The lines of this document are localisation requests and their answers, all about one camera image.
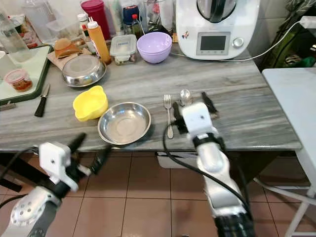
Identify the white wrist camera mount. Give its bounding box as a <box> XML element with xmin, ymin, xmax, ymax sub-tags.
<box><xmin>39</xmin><ymin>142</ymin><xmax>76</xmax><ymax>193</ymax></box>
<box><xmin>181</xmin><ymin>101</ymin><xmax>219</xmax><ymax>142</ymax></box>

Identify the yellow silicone bowl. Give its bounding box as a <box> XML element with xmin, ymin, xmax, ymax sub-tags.
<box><xmin>73</xmin><ymin>85</ymin><xmax>109</xmax><ymax>122</ymax></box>

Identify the white plastic box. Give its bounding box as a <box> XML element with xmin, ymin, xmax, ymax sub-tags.
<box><xmin>155</xmin><ymin>152</ymin><xmax>179</xmax><ymax>170</ymax></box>

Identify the black handled knife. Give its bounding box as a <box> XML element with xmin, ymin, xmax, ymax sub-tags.
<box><xmin>34</xmin><ymin>82</ymin><xmax>51</xmax><ymax>119</ymax></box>

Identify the small jar with pink lid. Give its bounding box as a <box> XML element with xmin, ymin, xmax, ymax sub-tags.
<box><xmin>3</xmin><ymin>68</ymin><xmax>33</xmax><ymax>93</ymax></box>

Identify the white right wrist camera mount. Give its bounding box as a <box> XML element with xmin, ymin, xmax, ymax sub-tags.
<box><xmin>181</xmin><ymin>101</ymin><xmax>219</xmax><ymax>142</ymax></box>

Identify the clear plastic bottle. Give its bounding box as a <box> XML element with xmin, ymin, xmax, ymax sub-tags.
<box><xmin>0</xmin><ymin>9</ymin><xmax>31</xmax><ymax>63</ymax></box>

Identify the deep steel bowl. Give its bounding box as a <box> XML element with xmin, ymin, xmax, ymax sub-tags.
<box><xmin>61</xmin><ymin>54</ymin><xmax>107</xmax><ymax>88</ymax></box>

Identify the small white capped bottle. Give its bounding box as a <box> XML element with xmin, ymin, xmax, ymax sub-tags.
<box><xmin>77</xmin><ymin>13</ymin><xmax>92</xmax><ymax>48</ymax></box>

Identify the dark bottle with red cap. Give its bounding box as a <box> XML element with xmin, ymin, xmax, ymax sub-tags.
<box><xmin>130</xmin><ymin>13</ymin><xmax>145</xmax><ymax>38</ymax></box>

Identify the green rimmed white tray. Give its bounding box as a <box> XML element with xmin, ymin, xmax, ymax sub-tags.
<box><xmin>0</xmin><ymin>45</ymin><xmax>52</xmax><ymax>106</ymax></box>

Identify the orange sauce squeeze bottle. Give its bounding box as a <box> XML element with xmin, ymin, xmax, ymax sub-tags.
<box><xmin>86</xmin><ymin>17</ymin><xmax>112</xmax><ymax>66</ymax></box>

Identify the purple plastic bowl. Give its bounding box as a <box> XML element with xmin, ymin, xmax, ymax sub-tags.
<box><xmin>136</xmin><ymin>32</ymin><xmax>173</xmax><ymax>65</ymax></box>

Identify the magenta plastic canister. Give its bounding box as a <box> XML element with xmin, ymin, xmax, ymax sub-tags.
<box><xmin>79</xmin><ymin>0</ymin><xmax>110</xmax><ymax>41</ymax></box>

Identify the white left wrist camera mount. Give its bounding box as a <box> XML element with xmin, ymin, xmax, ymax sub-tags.
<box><xmin>39</xmin><ymin>142</ymin><xmax>76</xmax><ymax>193</ymax></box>

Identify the white power strip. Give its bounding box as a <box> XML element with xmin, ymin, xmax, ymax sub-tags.
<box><xmin>298</xmin><ymin>15</ymin><xmax>316</xmax><ymax>30</ymax></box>

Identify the glass container with grey lid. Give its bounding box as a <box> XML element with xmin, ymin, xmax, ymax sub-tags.
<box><xmin>109</xmin><ymin>34</ymin><xmax>138</xmax><ymax>66</ymax></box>

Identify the brown bread bun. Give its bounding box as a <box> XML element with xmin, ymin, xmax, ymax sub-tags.
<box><xmin>53</xmin><ymin>38</ymin><xmax>80</xmax><ymax>59</ymax></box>

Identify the shallow steel bowl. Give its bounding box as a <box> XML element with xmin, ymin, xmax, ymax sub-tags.
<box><xmin>97</xmin><ymin>101</ymin><xmax>153</xmax><ymax>146</ymax></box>

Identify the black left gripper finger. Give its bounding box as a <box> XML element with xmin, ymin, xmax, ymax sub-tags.
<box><xmin>68</xmin><ymin>132</ymin><xmax>87</xmax><ymax>152</ymax></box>
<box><xmin>91</xmin><ymin>144</ymin><xmax>114</xmax><ymax>175</ymax></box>

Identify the steel spoon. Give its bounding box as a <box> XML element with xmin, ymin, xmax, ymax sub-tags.
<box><xmin>179</xmin><ymin>88</ymin><xmax>194</xmax><ymax>107</ymax></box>

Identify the steel fork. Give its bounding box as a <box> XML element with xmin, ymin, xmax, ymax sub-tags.
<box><xmin>163</xmin><ymin>94</ymin><xmax>175</xmax><ymax>140</ymax></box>

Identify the white kitchen machine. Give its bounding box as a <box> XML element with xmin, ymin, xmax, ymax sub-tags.
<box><xmin>175</xmin><ymin>0</ymin><xmax>261</xmax><ymax>61</ymax></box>

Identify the clear plastic jug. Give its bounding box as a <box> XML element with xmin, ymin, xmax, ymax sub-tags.
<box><xmin>22</xmin><ymin>0</ymin><xmax>56</xmax><ymax>43</ymax></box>

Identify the white side table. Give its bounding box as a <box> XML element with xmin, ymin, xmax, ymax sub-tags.
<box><xmin>253</xmin><ymin>67</ymin><xmax>316</xmax><ymax>237</ymax></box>

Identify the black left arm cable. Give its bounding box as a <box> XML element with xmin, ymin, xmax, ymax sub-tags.
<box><xmin>0</xmin><ymin>146</ymin><xmax>43</xmax><ymax>213</ymax></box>

